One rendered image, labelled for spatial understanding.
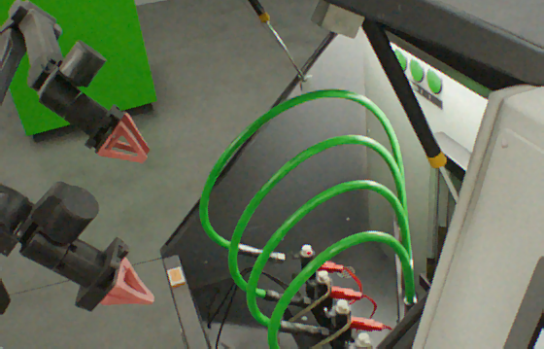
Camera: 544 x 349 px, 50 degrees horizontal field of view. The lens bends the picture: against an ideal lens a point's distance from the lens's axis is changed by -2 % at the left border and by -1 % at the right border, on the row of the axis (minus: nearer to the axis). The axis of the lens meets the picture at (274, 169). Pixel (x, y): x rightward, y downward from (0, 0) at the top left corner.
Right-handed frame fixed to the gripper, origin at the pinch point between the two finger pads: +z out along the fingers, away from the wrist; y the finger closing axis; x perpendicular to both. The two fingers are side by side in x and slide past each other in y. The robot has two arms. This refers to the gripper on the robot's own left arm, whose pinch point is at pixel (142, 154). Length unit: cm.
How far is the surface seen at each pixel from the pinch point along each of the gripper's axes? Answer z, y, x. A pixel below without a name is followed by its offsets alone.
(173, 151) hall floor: 35, 269, 67
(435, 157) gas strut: 23, -42, -31
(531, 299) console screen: 33, -56, -27
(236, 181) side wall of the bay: 22.7, 25.6, 0.4
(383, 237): 30.6, -30.6, -18.6
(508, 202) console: 28, -51, -32
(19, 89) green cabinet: -69, 301, 102
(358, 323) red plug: 43.4, -19.6, -2.7
